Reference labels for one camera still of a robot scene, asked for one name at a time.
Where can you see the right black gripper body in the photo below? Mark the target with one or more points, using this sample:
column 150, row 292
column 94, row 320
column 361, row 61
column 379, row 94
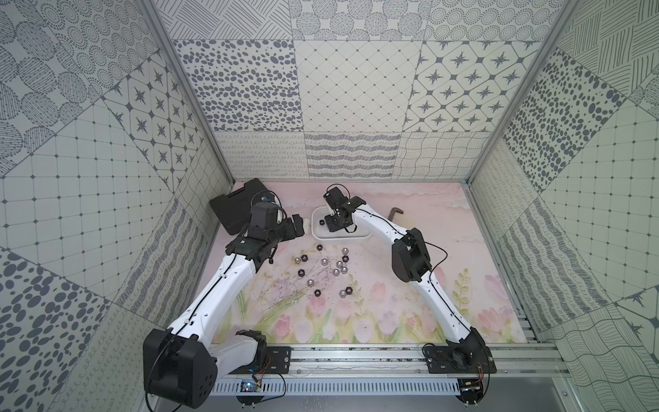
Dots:
column 335, row 222

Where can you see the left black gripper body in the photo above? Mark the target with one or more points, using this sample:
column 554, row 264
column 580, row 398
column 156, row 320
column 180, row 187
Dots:
column 288, row 228

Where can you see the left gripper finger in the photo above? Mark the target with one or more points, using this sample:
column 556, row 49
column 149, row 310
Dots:
column 297, row 220
column 293, row 233

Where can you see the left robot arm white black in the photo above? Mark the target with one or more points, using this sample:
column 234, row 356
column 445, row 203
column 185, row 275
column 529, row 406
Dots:
column 180, row 363

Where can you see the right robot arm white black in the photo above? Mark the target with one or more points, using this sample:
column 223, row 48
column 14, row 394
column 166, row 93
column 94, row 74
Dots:
column 411, row 263

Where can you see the white plastic storage box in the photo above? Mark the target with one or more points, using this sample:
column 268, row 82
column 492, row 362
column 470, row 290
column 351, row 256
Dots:
column 323, row 235

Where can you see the small white plastic piece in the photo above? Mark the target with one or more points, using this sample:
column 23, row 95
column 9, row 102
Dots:
column 306, row 224

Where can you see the black plastic tool case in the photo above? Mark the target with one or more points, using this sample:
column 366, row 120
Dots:
column 233, row 209

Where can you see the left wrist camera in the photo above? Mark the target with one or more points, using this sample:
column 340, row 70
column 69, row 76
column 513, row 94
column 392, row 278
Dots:
column 265, row 217

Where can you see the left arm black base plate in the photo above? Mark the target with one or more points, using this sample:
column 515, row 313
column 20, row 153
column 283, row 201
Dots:
column 277, row 361

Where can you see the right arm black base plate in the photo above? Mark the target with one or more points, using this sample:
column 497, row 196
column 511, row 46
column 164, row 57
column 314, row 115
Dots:
column 454, row 360

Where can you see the white slotted cable duct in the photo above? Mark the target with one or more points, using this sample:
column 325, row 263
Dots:
column 336, row 387

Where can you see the aluminium mounting rail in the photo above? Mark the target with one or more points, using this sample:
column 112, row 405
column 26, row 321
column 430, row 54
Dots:
column 512, row 360

